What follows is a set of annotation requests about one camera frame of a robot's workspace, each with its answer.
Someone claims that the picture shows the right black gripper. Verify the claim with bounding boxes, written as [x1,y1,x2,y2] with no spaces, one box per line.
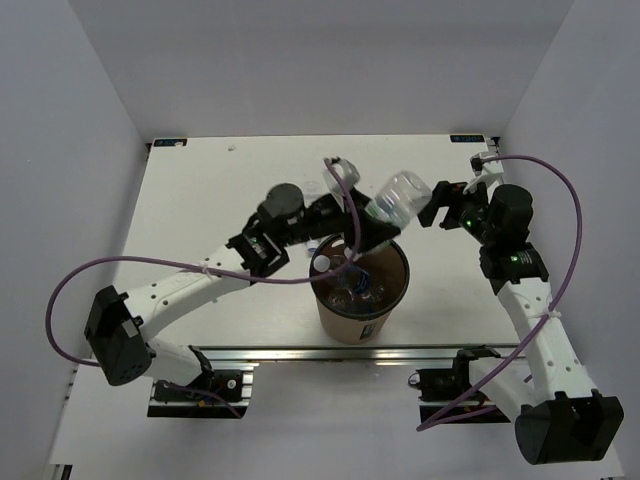
[410,176,497,246]

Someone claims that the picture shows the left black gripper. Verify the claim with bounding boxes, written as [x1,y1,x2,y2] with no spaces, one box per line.
[279,186,400,254]

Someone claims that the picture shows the green label plastic bottle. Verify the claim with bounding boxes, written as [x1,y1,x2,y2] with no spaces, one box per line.
[365,171,432,230]

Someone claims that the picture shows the blue label bottle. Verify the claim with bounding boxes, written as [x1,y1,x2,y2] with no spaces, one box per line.
[302,181,322,256]
[326,288,358,312]
[312,255,372,295]

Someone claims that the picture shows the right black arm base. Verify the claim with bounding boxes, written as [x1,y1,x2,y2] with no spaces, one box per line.
[407,346,509,424]

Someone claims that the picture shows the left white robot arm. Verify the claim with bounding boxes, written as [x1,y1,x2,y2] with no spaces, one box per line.
[85,183,411,399]

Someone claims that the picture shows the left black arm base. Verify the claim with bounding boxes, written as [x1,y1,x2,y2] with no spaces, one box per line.
[147,347,248,420]

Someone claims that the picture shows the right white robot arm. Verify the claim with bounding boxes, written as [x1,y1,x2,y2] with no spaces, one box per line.
[418,181,624,465]

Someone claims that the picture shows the brown cylindrical bin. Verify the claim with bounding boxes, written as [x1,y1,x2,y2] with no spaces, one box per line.
[309,236,410,345]

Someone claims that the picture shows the right blue corner sticker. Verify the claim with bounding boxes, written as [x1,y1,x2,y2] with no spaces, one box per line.
[449,134,486,143]

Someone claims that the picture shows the blue corner sticker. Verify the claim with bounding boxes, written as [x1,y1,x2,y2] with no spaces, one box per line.
[152,138,187,148]
[449,134,486,143]

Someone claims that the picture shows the left blue corner sticker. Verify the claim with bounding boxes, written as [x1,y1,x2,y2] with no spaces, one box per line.
[152,138,187,148]

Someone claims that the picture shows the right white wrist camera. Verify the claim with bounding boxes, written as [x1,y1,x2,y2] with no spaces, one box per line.
[463,151,504,194]

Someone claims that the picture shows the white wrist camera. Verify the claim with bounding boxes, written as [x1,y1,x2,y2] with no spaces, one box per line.
[463,151,504,194]
[323,157,361,198]

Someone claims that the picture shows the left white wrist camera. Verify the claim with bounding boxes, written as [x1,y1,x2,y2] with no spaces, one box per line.
[323,157,361,198]

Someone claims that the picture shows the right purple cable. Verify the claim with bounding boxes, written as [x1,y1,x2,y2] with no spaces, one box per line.
[415,154,584,432]

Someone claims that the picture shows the purple cable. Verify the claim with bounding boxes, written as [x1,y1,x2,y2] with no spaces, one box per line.
[415,154,584,432]
[45,157,363,369]

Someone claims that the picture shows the aluminium table rail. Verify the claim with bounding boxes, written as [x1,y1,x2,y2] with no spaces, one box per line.
[189,345,526,365]

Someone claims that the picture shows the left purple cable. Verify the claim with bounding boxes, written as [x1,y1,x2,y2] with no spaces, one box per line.
[45,157,363,369]

